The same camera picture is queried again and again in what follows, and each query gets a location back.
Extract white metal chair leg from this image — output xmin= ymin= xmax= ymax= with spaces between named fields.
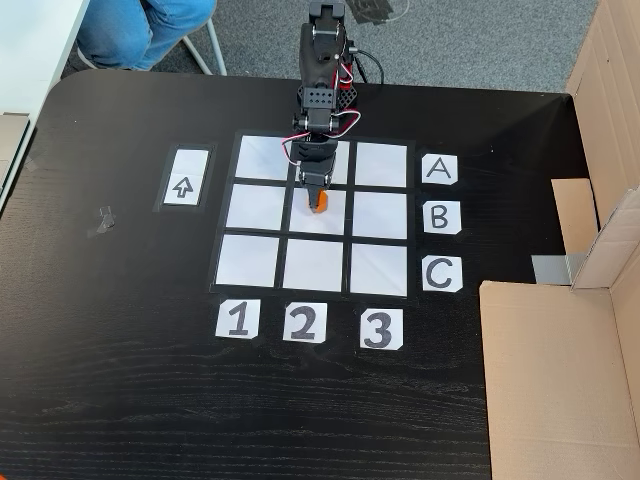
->
xmin=179 ymin=14 xmax=229 ymax=76

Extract red white servo wire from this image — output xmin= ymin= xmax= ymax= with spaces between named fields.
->
xmin=280 ymin=112 xmax=362 ymax=167

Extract brown cardboard wall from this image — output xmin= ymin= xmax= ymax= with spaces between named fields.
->
xmin=478 ymin=0 xmax=640 ymax=480

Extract paper sheet letter C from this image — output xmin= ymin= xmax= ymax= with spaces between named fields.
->
xmin=422 ymin=255 xmax=464 ymax=293

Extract paper sheet letter A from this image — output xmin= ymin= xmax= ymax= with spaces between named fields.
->
xmin=421 ymin=153 xmax=459 ymax=186

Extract black power cable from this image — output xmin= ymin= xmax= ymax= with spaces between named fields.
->
xmin=349 ymin=47 xmax=387 ymax=86

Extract grey tape strip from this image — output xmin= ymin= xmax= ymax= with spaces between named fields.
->
xmin=530 ymin=253 xmax=586 ymax=287

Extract white desk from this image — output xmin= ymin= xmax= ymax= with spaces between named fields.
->
xmin=0 ymin=0 xmax=91 ymax=221

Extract person's legs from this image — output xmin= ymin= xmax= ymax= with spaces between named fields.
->
xmin=74 ymin=0 xmax=219 ymax=71

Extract paper sheet letter B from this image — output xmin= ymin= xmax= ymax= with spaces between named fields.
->
xmin=423 ymin=201 xmax=462 ymax=235

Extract white nine-square paper grid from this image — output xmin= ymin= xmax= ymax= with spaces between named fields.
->
xmin=208 ymin=130 xmax=417 ymax=300

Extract paper sheet number 3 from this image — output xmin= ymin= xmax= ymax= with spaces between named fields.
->
xmin=359 ymin=307 xmax=405 ymax=351

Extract paper sheet number 1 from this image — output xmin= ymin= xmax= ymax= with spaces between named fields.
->
xmin=215 ymin=298 xmax=261 ymax=340

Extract white arrow paper sheet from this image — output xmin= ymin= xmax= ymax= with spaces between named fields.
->
xmin=163 ymin=148 xmax=209 ymax=206

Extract paper sheet number 2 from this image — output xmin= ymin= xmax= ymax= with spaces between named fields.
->
xmin=282 ymin=301 xmax=329 ymax=343

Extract clear tape scraps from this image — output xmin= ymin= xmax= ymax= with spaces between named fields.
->
xmin=87 ymin=203 xmax=117 ymax=239

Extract black floor tape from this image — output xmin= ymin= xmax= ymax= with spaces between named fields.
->
xmin=344 ymin=0 xmax=409 ymax=26

